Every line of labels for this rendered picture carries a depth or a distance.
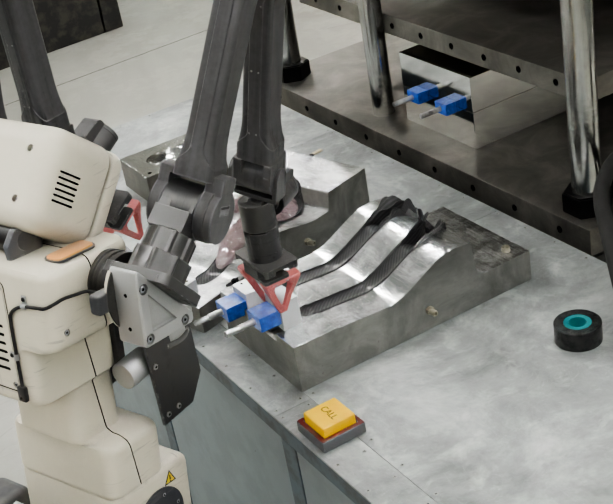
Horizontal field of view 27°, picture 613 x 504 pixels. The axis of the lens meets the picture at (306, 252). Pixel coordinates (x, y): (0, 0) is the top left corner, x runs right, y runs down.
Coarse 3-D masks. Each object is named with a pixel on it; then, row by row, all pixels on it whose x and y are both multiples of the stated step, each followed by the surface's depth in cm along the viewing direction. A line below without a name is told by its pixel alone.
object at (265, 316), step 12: (276, 288) 212; (252, 312) 209; (264, 312) 209; (276, 312) 208; (288, 312) 209; (240, 324) 208; (252, 324) 208; (264, 324) 208; (276, 324) 209; (288, 324) 210; (228, 336) 207
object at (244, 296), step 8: (240, 288) 220; (248, 288) 219; (232, 296) 220; (240, 296) 220; (248, 296) 218; (256, 296) 219; (216, 304) 220; (224, 304) 218; (232, 304) 218; (240, 304) 218; (248, 304) 219; (256, 304) 219; (216, 312) 218; (224, 312) 218; (232, 312) 218; (240, 312) 219; (200, 320) 217; (232, 320) 218
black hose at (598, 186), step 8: (608, 160) 235; (600, 168) 235; (608, 168) 233; (600, 176) 232; (608, 176) 232; (600, 184) 230; (608, 184) 230; (600, 192) 228; (608, 192) 229; (600, 200) 226; (608, 200) 227; (600, 208) 225; (608, 208) 225
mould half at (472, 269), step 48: (336, 240) 233; (384, 240) 226; (432, 240) 220; (480, 240) 233; (336, 288) 221; (384, 288) 218; (432, 288) 217; (480, 288) 223; (240, 336) 225; (288, 336) 209; (336, 336) 209; (384, 336) 215
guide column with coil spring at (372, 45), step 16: (368, 0) 295; (368, 16) 297; (368, 32) 299; (384, 32) 301; (368, 48) 302; (384, 48) 302; (368, 64) 304; (384, 64) 304; (384, 80) 305; (384, 96) 307; (384, 112) 309
